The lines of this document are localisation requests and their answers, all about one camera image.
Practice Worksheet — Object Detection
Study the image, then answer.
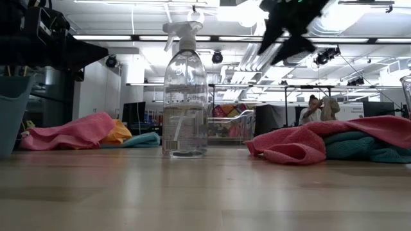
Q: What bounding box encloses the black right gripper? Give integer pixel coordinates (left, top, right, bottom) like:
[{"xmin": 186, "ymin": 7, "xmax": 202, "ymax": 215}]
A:
[{"xmin": 258, "ymin": 0, "xmax": 330, "ymax": 65}]

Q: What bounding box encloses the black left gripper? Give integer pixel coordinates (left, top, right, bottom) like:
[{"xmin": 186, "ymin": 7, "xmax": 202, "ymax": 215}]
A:
[{"xmin": 19, "ymin": 4, "xmax": 109, "ymax": 71}]

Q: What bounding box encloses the pink microfiber towel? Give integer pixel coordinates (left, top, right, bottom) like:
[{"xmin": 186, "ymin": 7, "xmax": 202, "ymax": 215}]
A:
[
  {"xmin": 19, "ymin": 111, "xmax": 116, "ymax": 151},
  {"xmin": 245, "ymin": 115, "xmax": 411, "ymax": 166}
]

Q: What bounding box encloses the orange microfiber towel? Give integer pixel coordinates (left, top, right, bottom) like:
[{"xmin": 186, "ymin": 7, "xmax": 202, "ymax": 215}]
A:
[{"xmin": 101, "ymin": 119, "xmax": 133, "ymax": 146}]

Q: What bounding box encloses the teal microfiber towel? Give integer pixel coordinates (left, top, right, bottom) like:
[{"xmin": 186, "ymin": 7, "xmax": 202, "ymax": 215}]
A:
[
  {"xmin": 101, "ymin": 132, "xmax": 161, "ymax": 149},
  {"xmin": 323, "ymin": 130, "xmax": 377, "ymax": 160},
  {"xmin": 368, "ymin": 142, "xmax": 411, "ymax": 164}
]

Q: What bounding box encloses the person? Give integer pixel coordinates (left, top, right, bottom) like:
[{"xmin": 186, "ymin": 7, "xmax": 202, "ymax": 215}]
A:
[{"xmin": 298, "ymin": 94, "xmax": 324, "ymax": 126}]

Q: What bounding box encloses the black computer monitor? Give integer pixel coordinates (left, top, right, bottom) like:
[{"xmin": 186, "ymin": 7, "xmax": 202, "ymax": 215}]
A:
[
  {"xmin": 121, "ymin": 101, "xmax": 146, "ymax": 129},
  {"xmin": 362, "ymin": 101, "xmax": 396, "ymax": 118}
]

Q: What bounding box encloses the beige cloth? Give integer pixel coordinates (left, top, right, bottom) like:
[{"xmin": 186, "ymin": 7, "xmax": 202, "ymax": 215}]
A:
[{"xmin": 320, "ymin": 96, "xmax": 341, "ymax": 122}]

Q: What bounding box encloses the colourful patchwork cloth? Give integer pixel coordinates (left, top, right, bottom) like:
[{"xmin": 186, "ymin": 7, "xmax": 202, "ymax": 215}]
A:
[{"xmin": 211, "ymin": 103, "xmax": 255, "ymax": 139}]

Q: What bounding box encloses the teal plastic basket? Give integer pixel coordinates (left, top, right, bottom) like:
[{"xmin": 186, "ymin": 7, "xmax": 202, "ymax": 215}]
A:
[{"xmin": 0, "ymin": 74, "xmax": 35, "ymax": 158}]

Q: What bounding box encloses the clear plastic basket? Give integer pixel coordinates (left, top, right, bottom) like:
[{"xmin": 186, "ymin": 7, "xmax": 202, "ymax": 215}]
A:
[
  {"xmin": 399, "ymin": 75, "xmax": 411, "ymax": 112},
  {"xmin": 207, "ymin": 109, "xmax": 256, "ymax": 147}
]

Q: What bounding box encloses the clear plastic spray bottle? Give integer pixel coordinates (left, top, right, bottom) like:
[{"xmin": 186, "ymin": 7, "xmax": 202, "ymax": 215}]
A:
[{"xmin": 161, "ymin": 21, "xmax": 209, "ymax": 158}]

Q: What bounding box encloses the black overhead frame bar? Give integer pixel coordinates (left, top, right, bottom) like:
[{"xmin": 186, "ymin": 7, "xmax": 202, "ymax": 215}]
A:
[{"xmin": 72, "ymin": 34, "xmax": 411, "ymax": 44}]

